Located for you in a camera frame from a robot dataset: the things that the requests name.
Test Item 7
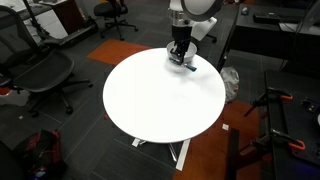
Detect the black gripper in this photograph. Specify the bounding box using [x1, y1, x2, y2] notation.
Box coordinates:
[169, 25, 194, 66]

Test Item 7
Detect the teal marker pen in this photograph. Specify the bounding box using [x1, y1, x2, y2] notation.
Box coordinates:
[168, 57, 198, 72]

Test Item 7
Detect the white round bowl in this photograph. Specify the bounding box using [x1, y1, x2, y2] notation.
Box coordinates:
[165, 40, 198, 66]

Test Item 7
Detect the white plastic bin bag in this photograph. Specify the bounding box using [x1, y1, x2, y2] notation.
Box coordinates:
[219, 66, 241, 104]

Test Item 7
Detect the black swivel chair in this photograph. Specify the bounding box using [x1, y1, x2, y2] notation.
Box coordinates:
[93, 0, 140, 42]

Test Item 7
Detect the black office desk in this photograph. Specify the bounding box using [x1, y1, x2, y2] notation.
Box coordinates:
[217, 2, 320, 73]

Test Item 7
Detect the dark flat keyboard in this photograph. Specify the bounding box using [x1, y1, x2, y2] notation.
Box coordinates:
[252, 12, 282, 25]

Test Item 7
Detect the white table base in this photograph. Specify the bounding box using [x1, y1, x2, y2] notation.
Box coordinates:
[131, 136, 192, 172]

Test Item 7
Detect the black kick scooter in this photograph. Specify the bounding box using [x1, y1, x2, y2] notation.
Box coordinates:
[23, 0, 99, 48]

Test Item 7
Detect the brown wooden cabinet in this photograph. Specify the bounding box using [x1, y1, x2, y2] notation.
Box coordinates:
[39, 0, 86, 35]

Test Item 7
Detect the black mesh office chair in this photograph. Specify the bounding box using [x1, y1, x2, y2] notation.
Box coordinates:
[0, 4, 94, 118]

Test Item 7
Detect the white cabinet desk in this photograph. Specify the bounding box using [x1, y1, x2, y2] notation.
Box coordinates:
[0, 0, 69, 44]

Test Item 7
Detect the dark work table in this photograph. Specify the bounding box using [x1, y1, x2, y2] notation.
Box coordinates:
[264, 69, 320, 180]

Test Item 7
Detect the small black device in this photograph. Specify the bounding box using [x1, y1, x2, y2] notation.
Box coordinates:
[301, 97, 318, 115]

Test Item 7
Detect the red black bag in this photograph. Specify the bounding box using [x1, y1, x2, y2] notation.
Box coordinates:
[14, 128, 66, 180]

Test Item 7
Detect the black clamp orange handle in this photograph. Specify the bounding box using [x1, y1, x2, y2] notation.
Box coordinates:
[243, 86, 294, 118]
[249, 128, 306, 158]

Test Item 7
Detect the black stand post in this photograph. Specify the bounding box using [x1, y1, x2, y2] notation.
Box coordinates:
[225, 128, 268, 180]

